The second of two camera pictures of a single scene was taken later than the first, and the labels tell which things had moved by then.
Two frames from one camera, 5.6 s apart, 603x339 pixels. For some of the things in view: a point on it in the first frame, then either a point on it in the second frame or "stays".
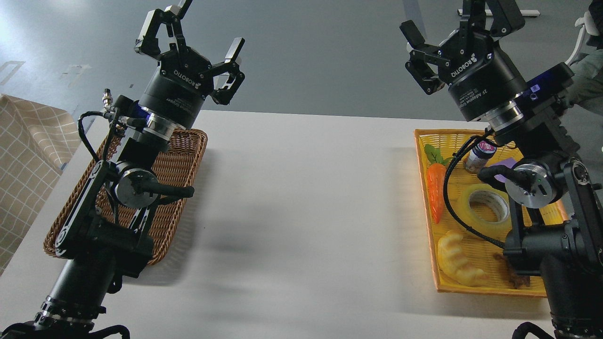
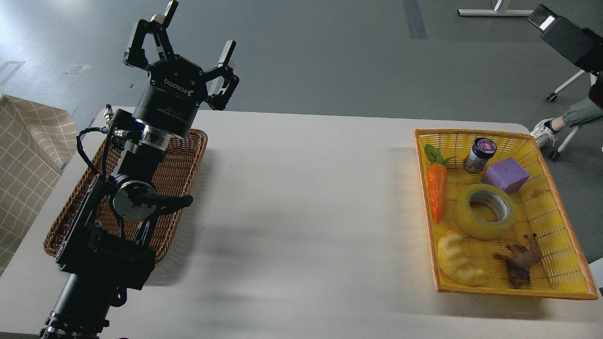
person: (587, 84) → (587, 112)
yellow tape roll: (493, 231) stays
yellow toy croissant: (452, 261) stays
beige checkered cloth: (36, 141) stays
